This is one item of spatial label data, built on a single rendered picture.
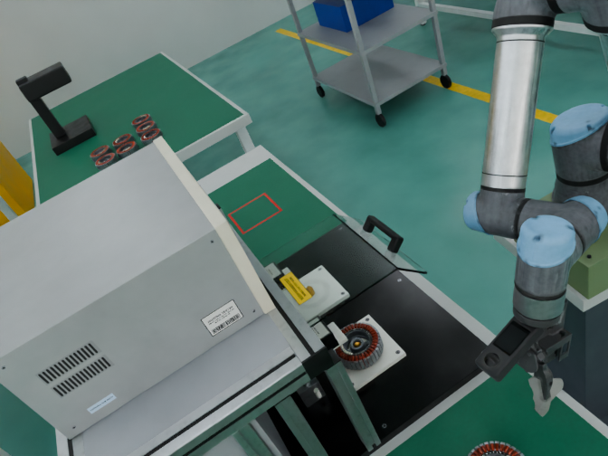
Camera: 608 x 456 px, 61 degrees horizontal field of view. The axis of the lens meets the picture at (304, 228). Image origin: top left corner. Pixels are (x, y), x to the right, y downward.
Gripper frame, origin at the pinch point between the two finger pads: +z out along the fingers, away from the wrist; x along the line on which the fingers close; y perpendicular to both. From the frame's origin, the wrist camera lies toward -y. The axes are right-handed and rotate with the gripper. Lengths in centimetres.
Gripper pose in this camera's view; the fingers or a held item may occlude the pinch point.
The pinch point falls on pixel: (517, 395)
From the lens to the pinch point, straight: 104.5
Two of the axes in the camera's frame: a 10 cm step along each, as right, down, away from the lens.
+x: -4.9, -4.0, 7.8
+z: 1.3, 8.4, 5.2
